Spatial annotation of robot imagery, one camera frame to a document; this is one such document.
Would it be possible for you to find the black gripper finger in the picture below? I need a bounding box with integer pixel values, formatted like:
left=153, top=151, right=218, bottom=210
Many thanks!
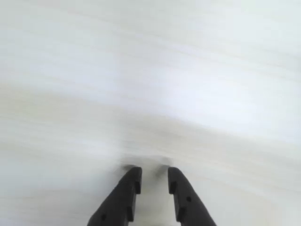
left=167, top=167, right=217, bottom=226
left=87, top=166, right=143, bottom=226

